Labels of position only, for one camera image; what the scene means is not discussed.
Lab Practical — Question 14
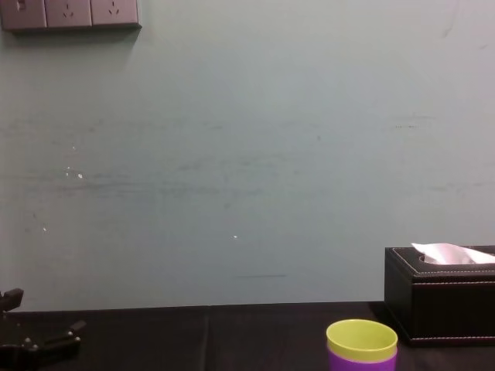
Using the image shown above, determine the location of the grey wall socket plate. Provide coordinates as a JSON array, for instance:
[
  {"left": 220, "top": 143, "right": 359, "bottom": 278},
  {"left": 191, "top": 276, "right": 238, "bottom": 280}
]
[
  {"left": 44, "top": 0, "right": 93, "bottom": 28},
  {"left": 90, "top": 0, "right": 140, "bottom": 26}
]

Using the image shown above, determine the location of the white paper tissue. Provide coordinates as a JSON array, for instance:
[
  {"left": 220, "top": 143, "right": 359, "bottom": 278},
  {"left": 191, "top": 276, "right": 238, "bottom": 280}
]
[{"left": 410, "top": 242, "right": 495, "bottom": 267}]

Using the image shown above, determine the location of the purple plastic cup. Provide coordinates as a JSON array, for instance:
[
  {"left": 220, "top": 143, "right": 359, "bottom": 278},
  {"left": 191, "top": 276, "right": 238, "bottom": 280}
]
[{"left": 327, "top": 343, "right": 398, "bottom": 371}]

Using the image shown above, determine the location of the black leather tissue box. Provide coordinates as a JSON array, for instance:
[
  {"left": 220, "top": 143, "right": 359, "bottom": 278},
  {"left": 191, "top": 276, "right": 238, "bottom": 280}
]
[{"left": 384, "top": 244, "right": 495, "bottom": 348}]

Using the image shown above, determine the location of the grey wall switch plate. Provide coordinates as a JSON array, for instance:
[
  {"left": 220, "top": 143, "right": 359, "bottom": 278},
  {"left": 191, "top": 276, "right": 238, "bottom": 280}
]
[{"left": 0, "top": 0, "right": 47, "bottom": 30}]

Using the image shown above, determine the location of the black table cloth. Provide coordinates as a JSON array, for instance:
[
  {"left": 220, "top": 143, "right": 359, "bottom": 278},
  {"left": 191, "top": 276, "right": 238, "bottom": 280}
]
[{"left": 0, "top": 301, "right": 495, "bottom": 371}]

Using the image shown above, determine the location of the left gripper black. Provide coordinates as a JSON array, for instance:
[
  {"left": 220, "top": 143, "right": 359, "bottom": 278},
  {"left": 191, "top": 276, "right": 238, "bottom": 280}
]
[{"left": 0, "top": 288, "right": 87, "bottom": 371}]

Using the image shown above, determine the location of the lime green plastic cup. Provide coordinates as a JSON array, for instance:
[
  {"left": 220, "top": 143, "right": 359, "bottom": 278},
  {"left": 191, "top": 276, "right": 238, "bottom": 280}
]
[{"left": 325, "top": 318, "right": 399, "bottom": 364}]

